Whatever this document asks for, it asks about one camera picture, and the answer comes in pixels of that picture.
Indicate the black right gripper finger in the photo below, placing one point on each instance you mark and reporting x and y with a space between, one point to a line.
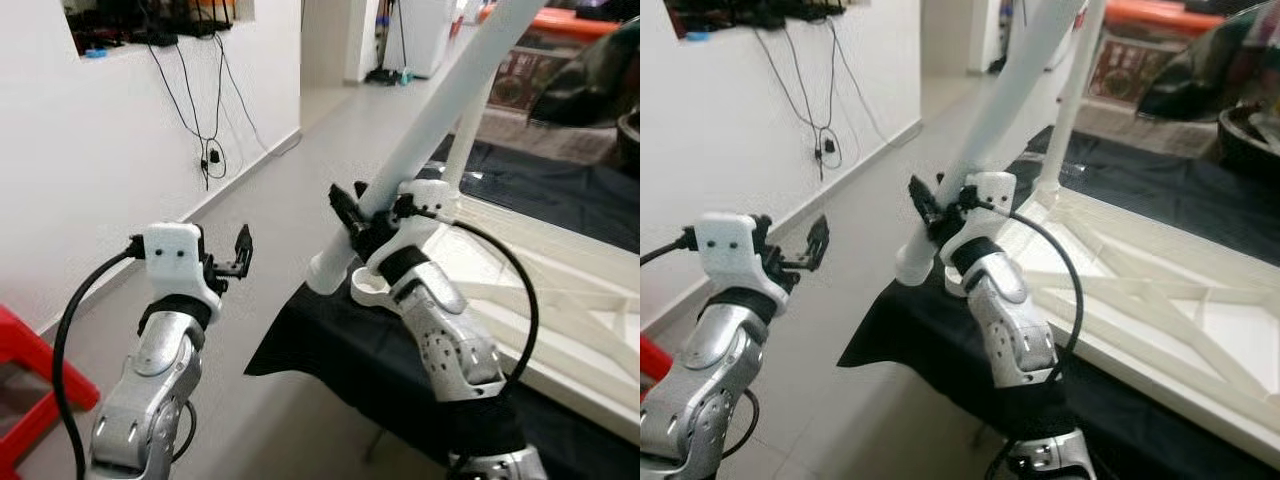
345 210
925 203

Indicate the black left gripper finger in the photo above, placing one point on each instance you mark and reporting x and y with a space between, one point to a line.
818 240
243 248

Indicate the white plastic table leg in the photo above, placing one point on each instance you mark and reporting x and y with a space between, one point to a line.
1010 90
1075 100
468 140
440 110

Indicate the white plastic table top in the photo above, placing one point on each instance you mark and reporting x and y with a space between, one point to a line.
580 330
1200 330

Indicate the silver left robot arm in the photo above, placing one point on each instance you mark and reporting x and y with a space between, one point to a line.
700 380
150 390

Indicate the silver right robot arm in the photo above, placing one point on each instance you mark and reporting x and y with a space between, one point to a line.
450 340
1015 330

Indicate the black tablecloth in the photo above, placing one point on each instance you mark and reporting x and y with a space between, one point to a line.
340 350
930 340

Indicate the mop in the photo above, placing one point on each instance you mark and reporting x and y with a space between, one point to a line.
385 76
998 65

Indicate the red plastic stool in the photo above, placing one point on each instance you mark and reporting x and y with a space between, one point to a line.
652 365
30 345

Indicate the white cabinet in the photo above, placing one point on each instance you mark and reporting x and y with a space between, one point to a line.
1018 15
425 40

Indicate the black wok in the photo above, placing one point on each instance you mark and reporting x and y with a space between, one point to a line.
630 140
1250 140

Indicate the grey stone ledge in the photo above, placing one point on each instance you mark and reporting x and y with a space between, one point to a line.
1140 130
540 140

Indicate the orange lid storage box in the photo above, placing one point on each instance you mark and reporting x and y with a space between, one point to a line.
1120 70
520 80

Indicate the black box device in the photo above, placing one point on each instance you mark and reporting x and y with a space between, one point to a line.
120 25
730 12

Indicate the dark bag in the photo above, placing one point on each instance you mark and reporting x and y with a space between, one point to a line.
590 90
1200 80

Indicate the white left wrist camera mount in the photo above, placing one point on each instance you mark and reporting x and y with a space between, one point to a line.
735 245
180 255

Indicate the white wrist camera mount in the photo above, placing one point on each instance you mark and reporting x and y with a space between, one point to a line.
990 190
425 200
735 245
180 255

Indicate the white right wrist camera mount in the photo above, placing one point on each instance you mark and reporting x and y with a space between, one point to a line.
990 190
425 200

